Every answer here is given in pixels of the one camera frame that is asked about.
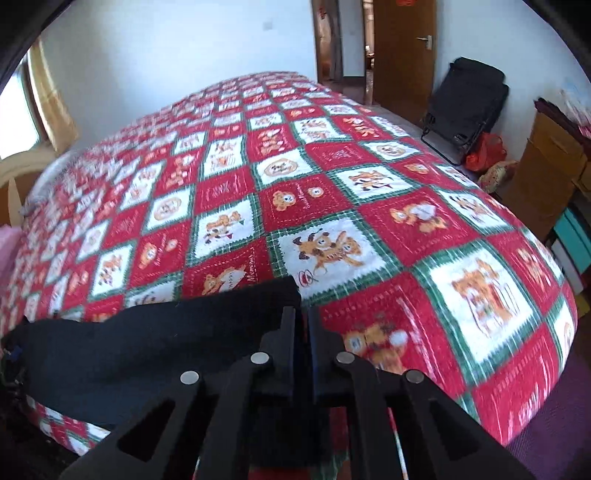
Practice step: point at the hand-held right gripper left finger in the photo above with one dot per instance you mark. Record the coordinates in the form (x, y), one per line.
(288, 350)

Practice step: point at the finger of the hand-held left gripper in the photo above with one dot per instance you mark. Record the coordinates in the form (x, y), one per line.
(15, 354)

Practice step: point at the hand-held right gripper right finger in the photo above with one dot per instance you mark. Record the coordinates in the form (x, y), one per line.
(316, 360)

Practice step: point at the black pants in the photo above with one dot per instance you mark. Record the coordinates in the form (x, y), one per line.
(138, 346)

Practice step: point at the folded pink blanket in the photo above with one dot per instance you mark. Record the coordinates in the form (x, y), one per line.
(9, 244)

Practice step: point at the red checked printed bed blanket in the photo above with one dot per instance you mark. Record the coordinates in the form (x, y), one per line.
(323, 184)

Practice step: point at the grey striped pillow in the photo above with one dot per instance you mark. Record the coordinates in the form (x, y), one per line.
(53, 180)

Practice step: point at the cream wooden headboard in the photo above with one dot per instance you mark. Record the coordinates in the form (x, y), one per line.
(18, 175)

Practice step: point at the window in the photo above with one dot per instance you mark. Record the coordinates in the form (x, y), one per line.
(16, 120)

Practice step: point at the yellow patterned curtain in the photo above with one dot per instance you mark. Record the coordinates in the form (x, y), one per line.
(55, 101)

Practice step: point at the floral cloth bag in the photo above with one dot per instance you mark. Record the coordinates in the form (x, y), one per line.
(496, 177)

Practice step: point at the red plastic bag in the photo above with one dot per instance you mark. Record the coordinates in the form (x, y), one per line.
(485, 152)

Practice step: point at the stack of teal boxes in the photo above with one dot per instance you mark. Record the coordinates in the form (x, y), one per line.
(572, 244)

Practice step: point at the brown cardboard box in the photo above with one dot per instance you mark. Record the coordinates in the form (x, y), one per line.
(540, 175)

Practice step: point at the black folding chair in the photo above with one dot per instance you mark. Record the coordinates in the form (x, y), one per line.
(466, 97)

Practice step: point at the brown wooden door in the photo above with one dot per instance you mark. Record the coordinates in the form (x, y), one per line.
(401, 55)

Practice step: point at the dark red cloth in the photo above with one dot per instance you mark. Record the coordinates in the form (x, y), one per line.
(561, 115)

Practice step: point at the red paper door decoration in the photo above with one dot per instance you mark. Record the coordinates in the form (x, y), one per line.
(408, 2)

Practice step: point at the wooden door frame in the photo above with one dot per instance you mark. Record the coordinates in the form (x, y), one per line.
(318, 41)

